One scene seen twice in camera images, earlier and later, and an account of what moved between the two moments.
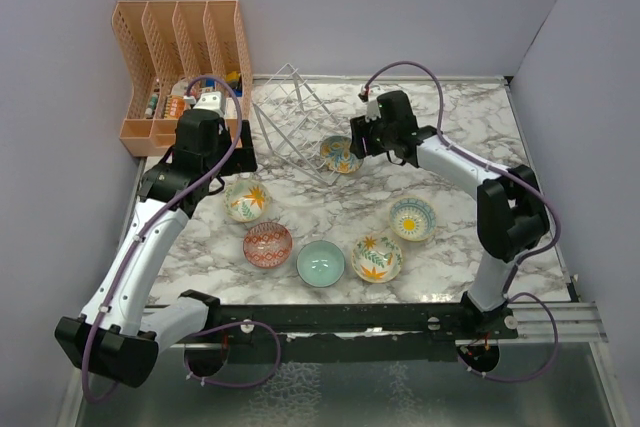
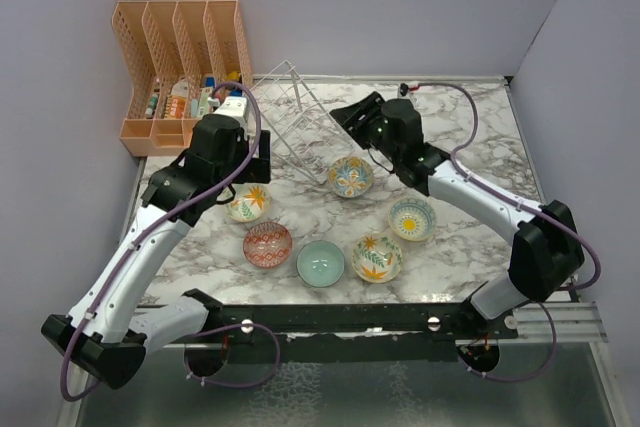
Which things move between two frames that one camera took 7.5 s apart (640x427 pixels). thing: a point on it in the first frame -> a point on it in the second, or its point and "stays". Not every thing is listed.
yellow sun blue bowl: (412, 219) stays
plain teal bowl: (320, 264) stays
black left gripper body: (241, 159) -> (258, 169)
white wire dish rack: (297, 122) stays
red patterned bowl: (267, 245) stays
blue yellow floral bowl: (335, 154) -> (350, 176)
